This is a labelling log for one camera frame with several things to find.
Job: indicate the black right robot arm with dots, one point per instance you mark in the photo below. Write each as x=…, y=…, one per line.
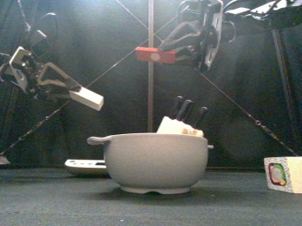
x=264, y=10

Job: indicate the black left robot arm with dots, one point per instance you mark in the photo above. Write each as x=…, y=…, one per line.
x=42, y=28

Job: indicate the sushi roll toy block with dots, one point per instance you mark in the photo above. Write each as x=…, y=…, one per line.
x=284, y=174

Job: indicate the grey toy cooking pot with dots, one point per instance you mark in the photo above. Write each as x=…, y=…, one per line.
x=156, y=163

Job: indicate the white rectangular toy block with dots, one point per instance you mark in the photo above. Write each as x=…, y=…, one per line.
x=87, y=98

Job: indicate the vertical metal frame pole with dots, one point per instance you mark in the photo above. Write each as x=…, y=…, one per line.
x=150, y=88

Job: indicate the red toy block white dot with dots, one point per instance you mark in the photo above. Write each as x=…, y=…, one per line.
x=156, y=55

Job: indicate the small white frame foot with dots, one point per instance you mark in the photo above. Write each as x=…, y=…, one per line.
x=3, y=160

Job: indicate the white toy knife block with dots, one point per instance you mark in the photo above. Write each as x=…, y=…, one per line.
x=176, y=128

